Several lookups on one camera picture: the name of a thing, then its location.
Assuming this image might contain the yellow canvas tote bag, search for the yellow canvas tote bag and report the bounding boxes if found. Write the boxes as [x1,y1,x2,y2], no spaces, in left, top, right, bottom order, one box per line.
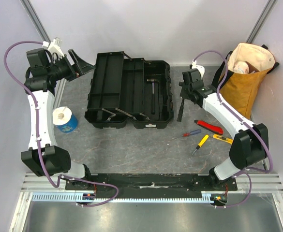
[211,43,279,119]

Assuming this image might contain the yellow utility knife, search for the yellow utility knife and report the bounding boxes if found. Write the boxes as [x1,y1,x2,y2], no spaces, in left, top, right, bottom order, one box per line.
[212,134,233,144]

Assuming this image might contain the hammer with metal shaft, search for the hammer with metal shaft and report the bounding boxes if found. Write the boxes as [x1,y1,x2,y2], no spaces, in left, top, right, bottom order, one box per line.
[147,79,160,115]

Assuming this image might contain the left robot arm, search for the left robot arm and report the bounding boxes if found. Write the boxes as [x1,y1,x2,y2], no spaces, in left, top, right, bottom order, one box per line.
[21,48,95,190]

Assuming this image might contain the aluminium frame rail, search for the aluminium frame rail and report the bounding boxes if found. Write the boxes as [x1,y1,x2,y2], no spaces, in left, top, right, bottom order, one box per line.
[20,173,283,193]

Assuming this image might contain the red handled screwdriver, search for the red handled screwdriver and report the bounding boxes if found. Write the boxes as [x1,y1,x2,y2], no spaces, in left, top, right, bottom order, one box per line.
[172,129,202,140]

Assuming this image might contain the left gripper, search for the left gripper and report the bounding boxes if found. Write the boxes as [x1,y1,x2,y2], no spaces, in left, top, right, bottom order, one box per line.
[46,49,95,82]

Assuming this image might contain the black plastic toolbox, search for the black plastic toolbox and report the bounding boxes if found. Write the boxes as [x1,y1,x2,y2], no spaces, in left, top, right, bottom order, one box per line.
[84,51,174,129]

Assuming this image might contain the red handled pliers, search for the red handled pliers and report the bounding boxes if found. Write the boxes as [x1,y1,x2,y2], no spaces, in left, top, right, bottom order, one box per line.
[194,120,224,135]

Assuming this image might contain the yellow handled screwdriver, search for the yellow handled screwdriver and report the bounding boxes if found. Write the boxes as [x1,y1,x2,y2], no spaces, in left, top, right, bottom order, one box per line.
[192,134,209,155]

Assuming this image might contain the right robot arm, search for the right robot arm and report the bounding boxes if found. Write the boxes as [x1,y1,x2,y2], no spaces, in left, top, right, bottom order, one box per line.
[179,68,269,190]

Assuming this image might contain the blue tape roll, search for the blue tape roll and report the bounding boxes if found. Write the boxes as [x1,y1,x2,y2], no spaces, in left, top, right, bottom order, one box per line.
[52,106,78,133]

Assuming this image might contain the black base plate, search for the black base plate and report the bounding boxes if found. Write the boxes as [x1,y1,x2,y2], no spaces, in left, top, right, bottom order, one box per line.
[64,174,238,198]

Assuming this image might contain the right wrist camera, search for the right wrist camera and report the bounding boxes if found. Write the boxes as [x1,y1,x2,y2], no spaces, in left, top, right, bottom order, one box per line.
[190,60,205,78]

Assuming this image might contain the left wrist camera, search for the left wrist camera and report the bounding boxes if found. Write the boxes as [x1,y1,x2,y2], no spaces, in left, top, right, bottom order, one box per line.
[42,37,64,58]

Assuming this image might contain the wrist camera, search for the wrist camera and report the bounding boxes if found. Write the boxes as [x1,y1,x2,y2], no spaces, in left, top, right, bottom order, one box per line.
[190,60,205,78]
[42,37,64,58]

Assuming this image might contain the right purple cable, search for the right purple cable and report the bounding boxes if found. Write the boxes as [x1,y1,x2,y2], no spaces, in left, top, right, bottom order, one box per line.
[192,50,274,208]

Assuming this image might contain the blue cable duct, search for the blue cable duct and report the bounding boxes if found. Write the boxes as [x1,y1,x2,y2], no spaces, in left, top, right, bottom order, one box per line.
[31,192,214,203]

